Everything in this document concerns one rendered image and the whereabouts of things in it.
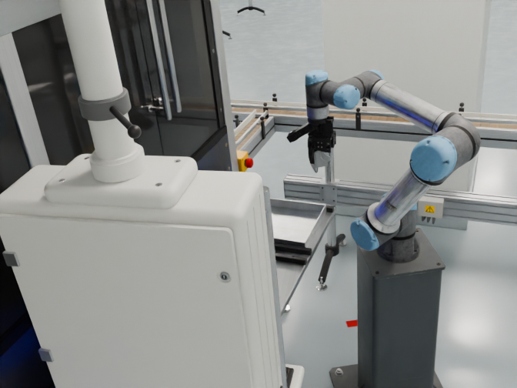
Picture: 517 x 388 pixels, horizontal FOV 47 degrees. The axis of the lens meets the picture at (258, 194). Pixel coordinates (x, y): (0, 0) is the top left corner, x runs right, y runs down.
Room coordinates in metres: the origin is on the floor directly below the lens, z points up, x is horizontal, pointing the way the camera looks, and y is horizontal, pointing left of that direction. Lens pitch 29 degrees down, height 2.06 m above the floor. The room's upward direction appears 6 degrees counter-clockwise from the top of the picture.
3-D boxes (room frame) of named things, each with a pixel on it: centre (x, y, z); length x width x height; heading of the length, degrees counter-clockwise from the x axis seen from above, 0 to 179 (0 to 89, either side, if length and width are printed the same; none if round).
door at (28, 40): (1.46, 0.38, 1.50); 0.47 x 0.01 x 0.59; 156
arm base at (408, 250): (1.74, -0.48, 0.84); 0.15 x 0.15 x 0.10
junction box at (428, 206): (2.47, -0.84, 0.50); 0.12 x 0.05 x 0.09; 66
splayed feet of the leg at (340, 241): (2.75, -0.38, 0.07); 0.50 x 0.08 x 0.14; 156
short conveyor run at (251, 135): (2.50, 0.08, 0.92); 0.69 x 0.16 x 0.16; 156
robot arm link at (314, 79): (1.84, -0.23, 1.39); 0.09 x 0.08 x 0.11; 38
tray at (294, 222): (1.85, -0.04, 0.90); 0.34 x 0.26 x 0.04; 65
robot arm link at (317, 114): (1.85, -0.23, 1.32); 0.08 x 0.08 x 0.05
